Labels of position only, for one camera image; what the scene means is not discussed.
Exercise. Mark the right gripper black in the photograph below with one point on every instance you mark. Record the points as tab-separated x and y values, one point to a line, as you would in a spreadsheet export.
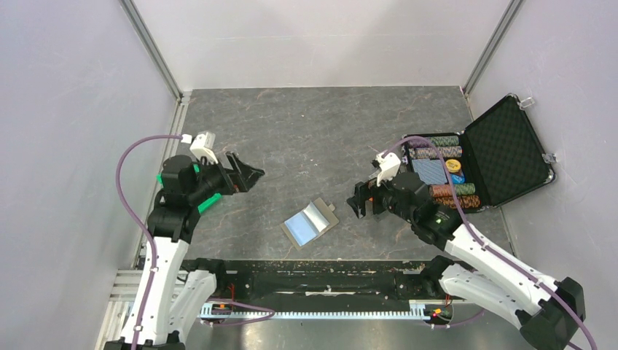
362	192

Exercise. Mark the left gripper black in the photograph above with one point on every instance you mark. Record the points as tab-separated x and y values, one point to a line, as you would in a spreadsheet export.
248	176

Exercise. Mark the grey card holder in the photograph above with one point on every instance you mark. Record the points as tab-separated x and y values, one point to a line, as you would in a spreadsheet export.
309	224

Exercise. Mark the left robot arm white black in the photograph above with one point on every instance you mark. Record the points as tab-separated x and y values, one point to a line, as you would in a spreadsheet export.
158	320

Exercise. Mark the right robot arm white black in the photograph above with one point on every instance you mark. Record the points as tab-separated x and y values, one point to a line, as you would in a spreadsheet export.
546	312

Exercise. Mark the blue playing card deck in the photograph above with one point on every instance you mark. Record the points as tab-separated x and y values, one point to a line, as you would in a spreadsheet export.
430	171

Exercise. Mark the green plastic bin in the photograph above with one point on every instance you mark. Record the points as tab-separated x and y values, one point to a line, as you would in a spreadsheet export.
207	202

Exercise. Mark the poker chip row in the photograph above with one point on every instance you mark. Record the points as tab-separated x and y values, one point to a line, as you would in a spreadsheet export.
437	141
430	153
444	190
465	201

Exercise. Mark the blue round chip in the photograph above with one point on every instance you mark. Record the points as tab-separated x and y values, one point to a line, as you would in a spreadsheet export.
458	178

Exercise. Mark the top poker chip row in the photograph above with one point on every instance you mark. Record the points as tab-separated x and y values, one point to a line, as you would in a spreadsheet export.
437	141

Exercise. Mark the yellow dealer button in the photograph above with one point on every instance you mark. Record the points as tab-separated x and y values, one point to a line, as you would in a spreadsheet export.
453	166

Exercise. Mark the bottom poker chip row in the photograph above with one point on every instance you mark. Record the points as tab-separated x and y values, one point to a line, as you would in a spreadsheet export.
465	201

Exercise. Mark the black poker chip case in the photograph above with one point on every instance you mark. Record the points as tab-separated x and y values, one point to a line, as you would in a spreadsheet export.
502	155

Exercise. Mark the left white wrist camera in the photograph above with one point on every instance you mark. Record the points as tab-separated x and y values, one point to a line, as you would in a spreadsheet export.
201	146

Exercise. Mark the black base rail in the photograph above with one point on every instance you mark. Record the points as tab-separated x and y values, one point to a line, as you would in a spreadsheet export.
321	285

